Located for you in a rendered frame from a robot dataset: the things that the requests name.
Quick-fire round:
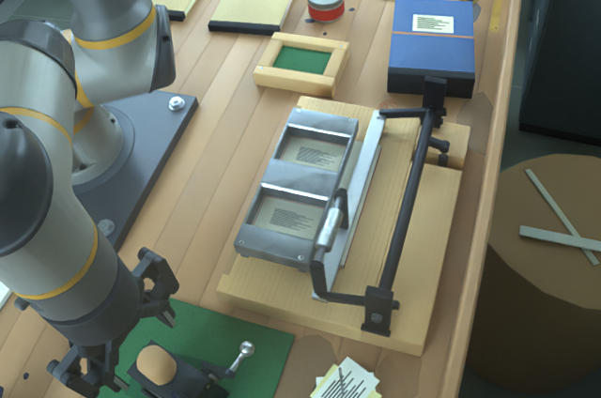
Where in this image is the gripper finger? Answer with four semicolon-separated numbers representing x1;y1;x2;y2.
46;344;131;394
133;247;180;329

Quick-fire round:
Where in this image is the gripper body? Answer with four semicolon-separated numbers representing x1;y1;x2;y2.
12;252;143;361

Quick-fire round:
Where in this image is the black numbering machine wooden knob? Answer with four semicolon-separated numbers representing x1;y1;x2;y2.
126;344;236;398

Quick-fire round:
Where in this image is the black clamp bar steel handle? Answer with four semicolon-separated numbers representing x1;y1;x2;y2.
309;106;447;324

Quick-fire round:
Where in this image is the steel ball lever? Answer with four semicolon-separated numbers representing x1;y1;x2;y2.
223;340;257;379

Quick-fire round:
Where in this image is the grey jig nest plate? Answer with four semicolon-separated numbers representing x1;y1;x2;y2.
233;106;360;275

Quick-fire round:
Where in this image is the wooden framed green pad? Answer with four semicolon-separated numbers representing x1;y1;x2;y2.
253;31;351;100

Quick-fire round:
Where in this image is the wooden jig base board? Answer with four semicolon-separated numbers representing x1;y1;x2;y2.
215;96;472;358

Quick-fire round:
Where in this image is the blue ledger book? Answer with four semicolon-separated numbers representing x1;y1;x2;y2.
386;0;477;100

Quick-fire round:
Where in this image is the green standing machine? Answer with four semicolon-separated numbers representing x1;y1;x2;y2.
516;0;601;136

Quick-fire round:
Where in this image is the green mat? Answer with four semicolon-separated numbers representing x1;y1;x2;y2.
110;297;296;398

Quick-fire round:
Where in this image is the yellow sticky note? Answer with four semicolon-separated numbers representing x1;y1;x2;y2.
313;362;345;393

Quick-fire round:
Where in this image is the white printed note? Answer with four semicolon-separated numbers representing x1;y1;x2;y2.
316;356;382;398

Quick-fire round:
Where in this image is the black hinge block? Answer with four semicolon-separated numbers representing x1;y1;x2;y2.
421;76;449;130
360;285;402;338

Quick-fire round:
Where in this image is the black clamp knob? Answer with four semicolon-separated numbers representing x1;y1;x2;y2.
428;134;452;167

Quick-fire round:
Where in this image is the red ink tin grey lid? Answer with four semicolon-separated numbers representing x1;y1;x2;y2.
305;0;347;25

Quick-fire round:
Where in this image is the brown round stool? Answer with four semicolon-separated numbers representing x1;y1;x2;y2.
464;153;601;398

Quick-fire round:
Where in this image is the grey steel strip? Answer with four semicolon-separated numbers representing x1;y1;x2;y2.
518;223;601;250
524;167;601;268

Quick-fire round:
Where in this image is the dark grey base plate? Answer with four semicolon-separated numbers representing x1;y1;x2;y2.
69;90;201;250

